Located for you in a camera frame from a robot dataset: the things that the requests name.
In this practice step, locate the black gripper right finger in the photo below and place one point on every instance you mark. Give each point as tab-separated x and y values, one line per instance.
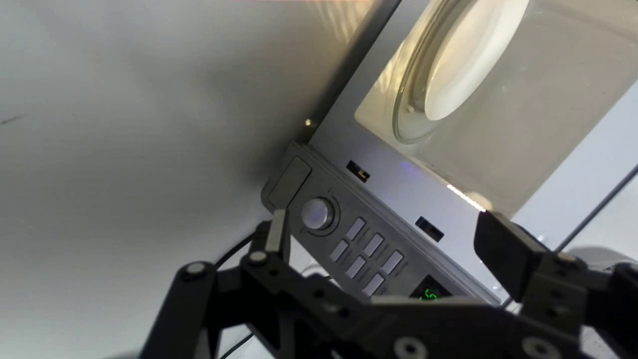
571	306

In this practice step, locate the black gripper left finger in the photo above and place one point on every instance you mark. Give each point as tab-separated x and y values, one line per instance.
226	306

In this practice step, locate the white round plate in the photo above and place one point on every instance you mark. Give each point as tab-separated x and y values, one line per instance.
471	61

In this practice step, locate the silver microwave oven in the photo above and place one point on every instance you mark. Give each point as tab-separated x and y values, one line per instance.
399	193

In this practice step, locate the glass microwave turntable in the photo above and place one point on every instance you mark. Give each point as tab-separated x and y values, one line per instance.
409	101

